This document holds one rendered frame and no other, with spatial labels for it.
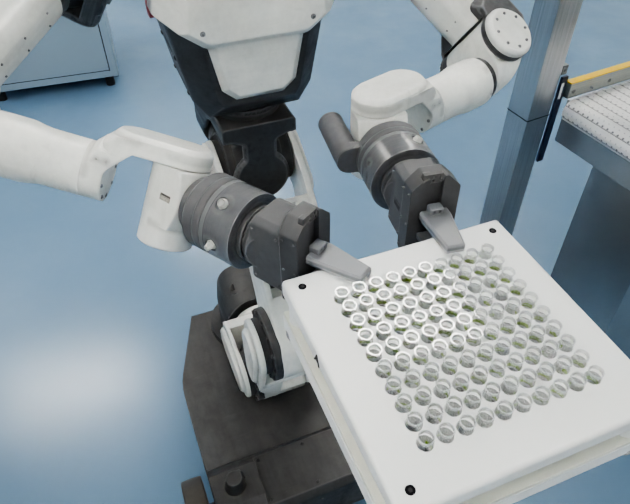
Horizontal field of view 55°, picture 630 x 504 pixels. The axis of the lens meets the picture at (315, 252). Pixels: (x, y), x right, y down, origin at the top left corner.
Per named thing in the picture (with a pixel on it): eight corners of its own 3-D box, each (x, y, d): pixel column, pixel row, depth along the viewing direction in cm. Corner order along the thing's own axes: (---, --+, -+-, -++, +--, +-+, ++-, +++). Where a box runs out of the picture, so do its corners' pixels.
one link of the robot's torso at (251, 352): (226, 353, 154) (237, 306, 110) (299, 330, 159) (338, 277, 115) (244, 412, 150) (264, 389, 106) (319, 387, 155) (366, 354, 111)
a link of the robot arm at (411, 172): (484, 167, 62) (439, 111, 71) (396, 181, 60) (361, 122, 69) (465, 257, 71) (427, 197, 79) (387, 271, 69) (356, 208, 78)
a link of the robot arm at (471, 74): (419, 143, 89) (499, 101, 98) (460, 109, 80) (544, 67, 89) (381, 83, 90) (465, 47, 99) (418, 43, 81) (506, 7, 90)
